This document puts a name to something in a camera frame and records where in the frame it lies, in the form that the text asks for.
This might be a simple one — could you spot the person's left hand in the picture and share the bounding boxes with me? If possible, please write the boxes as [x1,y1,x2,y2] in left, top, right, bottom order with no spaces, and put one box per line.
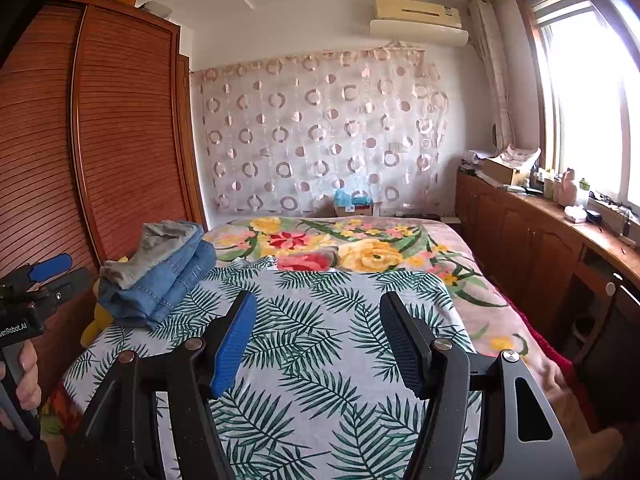
[0,342,44,432]

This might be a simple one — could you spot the checkered window curtain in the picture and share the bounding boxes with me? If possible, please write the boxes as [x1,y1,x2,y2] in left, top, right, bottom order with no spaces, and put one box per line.
[469,0,516,152]

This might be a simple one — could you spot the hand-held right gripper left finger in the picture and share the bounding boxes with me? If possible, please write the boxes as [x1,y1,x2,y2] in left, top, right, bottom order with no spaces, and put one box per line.
[60,290,259,480]

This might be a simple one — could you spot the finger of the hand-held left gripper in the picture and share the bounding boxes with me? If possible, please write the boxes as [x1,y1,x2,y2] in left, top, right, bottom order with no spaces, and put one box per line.
[0,253,74,291]
[20,266,94,302]

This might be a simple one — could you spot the long wooden cabinet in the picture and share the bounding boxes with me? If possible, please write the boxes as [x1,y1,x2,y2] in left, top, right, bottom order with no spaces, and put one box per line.
[455,167,640,377]

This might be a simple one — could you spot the window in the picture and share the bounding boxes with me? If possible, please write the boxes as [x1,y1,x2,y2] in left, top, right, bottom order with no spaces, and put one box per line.
[520,0,640,217]

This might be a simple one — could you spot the grey pants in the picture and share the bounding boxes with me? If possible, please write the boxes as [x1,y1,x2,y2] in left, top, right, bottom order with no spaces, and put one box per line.
[99,221,205,291]

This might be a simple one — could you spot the newspaper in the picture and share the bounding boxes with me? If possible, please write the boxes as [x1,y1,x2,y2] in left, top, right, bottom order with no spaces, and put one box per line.
[492,144,542,169]

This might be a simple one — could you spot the cream air conditioner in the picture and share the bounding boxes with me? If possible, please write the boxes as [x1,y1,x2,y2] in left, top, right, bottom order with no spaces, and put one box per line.
[369,0,470,47]

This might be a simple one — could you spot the blue plastic bag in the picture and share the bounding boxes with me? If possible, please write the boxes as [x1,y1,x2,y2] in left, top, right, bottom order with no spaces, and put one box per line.
[334,189,374,207]

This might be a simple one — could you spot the open cardboard box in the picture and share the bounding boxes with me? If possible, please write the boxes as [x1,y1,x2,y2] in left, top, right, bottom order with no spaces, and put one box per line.
[482,157,527,187]

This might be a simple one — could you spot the stack of papers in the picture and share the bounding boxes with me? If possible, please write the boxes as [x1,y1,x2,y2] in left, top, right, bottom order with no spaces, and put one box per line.
[460,149,494,174]

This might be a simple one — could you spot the leaf print bedsheet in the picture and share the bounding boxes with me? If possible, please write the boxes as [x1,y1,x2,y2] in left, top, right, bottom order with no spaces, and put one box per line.
[62,255,483,480]

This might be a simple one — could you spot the red cloth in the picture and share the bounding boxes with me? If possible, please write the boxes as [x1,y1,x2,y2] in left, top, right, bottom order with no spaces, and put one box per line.
[500,290,603,432]

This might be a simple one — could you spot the circle patterned curtain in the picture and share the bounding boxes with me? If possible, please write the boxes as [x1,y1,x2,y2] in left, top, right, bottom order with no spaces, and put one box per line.
[190,46,449,219]

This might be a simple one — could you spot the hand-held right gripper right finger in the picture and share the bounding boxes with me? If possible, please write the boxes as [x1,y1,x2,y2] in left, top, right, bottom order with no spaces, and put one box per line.
[379,291,581,480]

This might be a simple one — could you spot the yellow plush toy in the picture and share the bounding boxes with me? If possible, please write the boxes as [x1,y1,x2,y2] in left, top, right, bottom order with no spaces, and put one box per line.
[80,257,132,349]

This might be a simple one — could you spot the wooden slatted wardrobe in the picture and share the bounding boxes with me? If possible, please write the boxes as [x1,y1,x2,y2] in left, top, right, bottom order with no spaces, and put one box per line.
[0,0,207,361]

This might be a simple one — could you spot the small cardboard box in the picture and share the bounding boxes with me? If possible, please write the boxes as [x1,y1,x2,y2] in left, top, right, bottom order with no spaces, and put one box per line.
[334,202,376,217]

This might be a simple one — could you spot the folded light blue jeans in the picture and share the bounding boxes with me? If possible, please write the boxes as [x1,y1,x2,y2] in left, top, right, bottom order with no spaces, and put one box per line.
[97,242,217,331]

